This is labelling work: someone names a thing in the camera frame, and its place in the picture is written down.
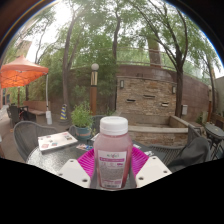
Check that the grey wicker armchair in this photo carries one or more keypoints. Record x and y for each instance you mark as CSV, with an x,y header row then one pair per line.
x,y
30,136

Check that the dark wicker chair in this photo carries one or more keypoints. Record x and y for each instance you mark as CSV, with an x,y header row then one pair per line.
x,y
15,115

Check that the white umbrella base block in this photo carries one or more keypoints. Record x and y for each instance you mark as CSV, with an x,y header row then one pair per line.
x,y
48,117

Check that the orange patio umbrella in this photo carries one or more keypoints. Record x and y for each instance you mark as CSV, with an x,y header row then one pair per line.
x,y
21,71

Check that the brown lamp post white globe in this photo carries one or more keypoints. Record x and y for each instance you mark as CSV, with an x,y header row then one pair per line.
x,y
94,90

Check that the blue yellow striped cone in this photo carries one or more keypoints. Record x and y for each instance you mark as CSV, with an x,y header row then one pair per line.
x,y
63,113

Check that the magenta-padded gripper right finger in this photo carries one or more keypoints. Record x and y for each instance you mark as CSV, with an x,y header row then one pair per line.
x,y
151,170

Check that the wooden bench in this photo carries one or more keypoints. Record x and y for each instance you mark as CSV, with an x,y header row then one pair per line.
x,y
35,110

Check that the pink drink bottle white cap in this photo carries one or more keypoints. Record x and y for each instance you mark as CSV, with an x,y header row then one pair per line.
x,y
112,156

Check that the black wall lantern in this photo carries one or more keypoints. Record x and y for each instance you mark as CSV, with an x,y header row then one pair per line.
x,y
174,89
122,84

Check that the grey wall utility box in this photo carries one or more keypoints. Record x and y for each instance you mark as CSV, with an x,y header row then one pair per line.
x,y
184,110

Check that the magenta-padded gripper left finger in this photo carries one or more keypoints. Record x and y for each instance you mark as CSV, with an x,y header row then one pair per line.
x,y
75,171

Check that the dark metal chair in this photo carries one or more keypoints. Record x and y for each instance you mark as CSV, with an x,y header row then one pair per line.
x,y
166,150

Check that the green plant in teal pot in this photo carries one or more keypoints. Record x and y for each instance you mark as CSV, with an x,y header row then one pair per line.
x,y
81,120

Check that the silver laptop with stickers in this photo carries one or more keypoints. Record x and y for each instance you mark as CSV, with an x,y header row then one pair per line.
x,y
56,140

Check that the black backpack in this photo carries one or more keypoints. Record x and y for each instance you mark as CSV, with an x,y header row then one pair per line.
x,y
191,153

